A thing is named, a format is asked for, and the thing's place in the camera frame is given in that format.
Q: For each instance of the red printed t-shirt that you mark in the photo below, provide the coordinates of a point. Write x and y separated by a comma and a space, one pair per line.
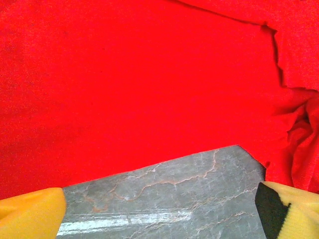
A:
139, 82

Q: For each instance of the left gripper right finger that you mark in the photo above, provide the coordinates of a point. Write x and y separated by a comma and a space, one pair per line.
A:
294, 214

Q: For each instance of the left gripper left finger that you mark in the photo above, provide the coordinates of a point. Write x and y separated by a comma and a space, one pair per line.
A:
30, 214

